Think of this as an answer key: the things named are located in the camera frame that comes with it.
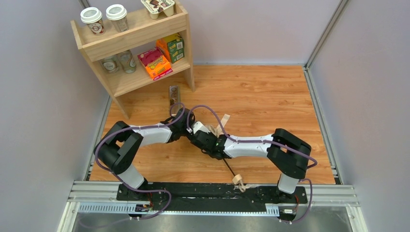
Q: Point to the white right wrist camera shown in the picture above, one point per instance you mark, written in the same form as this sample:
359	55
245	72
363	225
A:
197	126

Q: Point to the clear glass jar left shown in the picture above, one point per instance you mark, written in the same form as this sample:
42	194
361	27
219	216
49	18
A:
110	64

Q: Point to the clear glass jar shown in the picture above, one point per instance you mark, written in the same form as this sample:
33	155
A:
127	61
110	64

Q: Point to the clear glass jar right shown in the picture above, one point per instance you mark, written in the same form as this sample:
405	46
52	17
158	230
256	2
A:
127	61

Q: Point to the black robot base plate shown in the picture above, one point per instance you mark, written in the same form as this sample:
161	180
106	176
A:
212	194

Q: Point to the pudding cup multipack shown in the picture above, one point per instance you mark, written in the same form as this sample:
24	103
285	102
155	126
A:
157	7

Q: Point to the paper cup red logo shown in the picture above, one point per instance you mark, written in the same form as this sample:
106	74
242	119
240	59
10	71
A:
92	17

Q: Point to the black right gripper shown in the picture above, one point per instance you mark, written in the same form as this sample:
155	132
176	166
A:
198	137

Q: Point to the aluminium slotted cable rail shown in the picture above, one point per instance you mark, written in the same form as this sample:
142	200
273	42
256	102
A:
137	208

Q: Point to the green orange carton box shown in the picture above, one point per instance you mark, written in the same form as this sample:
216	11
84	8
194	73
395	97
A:
172	47

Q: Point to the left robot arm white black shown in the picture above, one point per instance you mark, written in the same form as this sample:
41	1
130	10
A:
117	149

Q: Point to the beige umbrella with black shaft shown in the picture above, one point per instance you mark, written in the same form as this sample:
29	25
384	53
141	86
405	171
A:
237	178

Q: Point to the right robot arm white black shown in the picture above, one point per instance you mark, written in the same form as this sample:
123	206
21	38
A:
287	152

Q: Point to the orange pink snack box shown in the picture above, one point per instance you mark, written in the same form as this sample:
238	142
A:
155	63

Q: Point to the paper cup grey sleeve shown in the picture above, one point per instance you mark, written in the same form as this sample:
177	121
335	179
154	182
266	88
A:
117	14

